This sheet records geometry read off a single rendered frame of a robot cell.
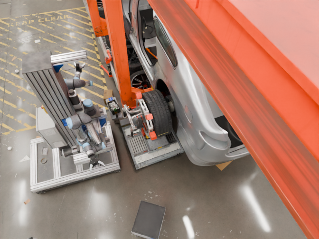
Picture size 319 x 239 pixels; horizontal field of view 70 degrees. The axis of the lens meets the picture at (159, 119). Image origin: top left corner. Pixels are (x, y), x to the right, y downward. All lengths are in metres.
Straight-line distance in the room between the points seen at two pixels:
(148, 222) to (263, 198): 1.80
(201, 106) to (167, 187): 1.72
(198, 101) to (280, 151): 1.76
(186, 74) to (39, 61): 1.41
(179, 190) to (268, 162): 3.11
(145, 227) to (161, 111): 1.47
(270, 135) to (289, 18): 0.26
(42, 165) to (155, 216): 1.86
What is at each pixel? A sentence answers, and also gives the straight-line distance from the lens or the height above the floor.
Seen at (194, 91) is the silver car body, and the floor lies 1.71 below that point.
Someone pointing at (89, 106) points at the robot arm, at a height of 1.02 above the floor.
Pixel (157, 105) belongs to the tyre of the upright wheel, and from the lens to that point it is 2.88.
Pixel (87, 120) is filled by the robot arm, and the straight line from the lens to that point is 2.55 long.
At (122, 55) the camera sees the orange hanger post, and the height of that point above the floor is 1.60.
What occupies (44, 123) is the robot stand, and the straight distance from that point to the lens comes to 2.92.
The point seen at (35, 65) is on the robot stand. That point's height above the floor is 2.03.
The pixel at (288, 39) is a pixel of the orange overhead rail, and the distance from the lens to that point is 0.46.
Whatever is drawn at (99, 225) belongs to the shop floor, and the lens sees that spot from 3.57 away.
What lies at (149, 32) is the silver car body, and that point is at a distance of 4.57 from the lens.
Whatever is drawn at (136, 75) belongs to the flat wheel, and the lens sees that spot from 4.17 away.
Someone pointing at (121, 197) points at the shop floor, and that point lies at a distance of 3.60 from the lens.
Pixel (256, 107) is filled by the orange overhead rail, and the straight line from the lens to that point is 0.64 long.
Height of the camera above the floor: 3.46
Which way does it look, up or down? 56 degrees down
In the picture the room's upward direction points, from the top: 3 degrees clockwise
